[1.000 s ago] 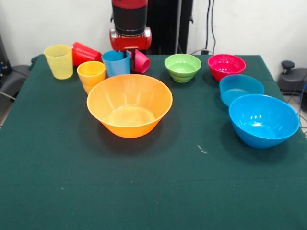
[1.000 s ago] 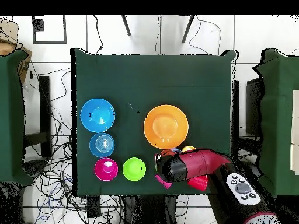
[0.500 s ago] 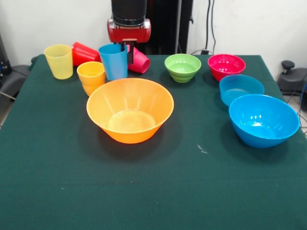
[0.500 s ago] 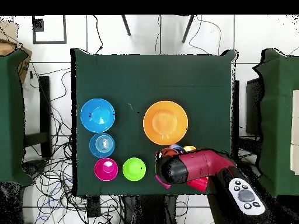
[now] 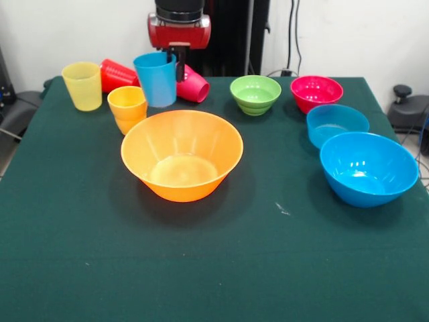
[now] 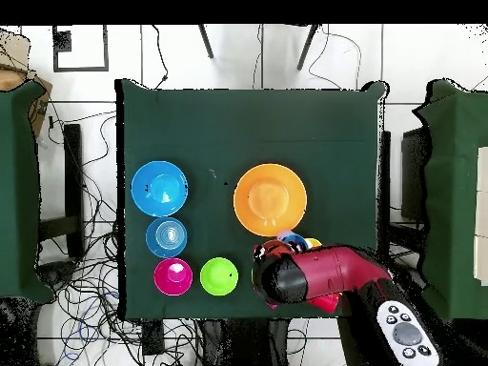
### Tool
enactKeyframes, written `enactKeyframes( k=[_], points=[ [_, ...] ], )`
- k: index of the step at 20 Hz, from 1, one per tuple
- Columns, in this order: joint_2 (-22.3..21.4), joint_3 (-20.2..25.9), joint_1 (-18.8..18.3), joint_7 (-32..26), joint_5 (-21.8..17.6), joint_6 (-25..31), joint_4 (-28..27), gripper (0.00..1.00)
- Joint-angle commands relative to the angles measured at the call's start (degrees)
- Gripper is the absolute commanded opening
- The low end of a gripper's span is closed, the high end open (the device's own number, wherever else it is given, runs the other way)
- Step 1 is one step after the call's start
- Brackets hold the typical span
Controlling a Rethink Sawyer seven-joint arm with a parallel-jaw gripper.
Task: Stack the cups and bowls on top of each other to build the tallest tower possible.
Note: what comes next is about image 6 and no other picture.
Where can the blue cup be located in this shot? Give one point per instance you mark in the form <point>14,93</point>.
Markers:
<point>293,240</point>

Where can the large orange bowl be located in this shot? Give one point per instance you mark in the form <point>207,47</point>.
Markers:
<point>267,198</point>

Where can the red cup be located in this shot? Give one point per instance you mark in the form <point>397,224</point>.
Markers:
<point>324,303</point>

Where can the large blue bowl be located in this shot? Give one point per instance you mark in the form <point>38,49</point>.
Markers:
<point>152,198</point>

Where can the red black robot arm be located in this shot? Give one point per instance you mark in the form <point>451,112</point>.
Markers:
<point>328,270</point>

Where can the small yellow orange cup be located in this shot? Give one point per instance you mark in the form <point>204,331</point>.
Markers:
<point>313,242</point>

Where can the green bowl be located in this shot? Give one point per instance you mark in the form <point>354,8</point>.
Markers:
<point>217,276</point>

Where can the pink bowl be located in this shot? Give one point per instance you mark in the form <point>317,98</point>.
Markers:
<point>167,284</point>

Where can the light blue shallow bowl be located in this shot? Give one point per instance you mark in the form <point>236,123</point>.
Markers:
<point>156,244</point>

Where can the dark green table cloth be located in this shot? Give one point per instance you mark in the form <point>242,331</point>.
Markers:
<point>248,126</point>

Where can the black computer case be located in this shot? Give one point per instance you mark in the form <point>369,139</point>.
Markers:
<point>413,171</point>

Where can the green cloth side table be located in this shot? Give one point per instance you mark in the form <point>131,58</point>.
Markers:
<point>19,190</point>
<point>453,190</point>

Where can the grey chair base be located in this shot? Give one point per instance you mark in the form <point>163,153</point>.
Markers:
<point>57,274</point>

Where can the cardboard box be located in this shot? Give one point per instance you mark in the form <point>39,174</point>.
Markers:
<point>38,110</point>

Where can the camera tripod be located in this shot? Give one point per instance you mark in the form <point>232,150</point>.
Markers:
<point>206,42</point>

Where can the black metal frame bar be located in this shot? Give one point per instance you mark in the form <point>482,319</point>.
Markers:
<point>72,171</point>

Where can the black square floor frame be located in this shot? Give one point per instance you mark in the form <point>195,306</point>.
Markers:
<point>80,69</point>

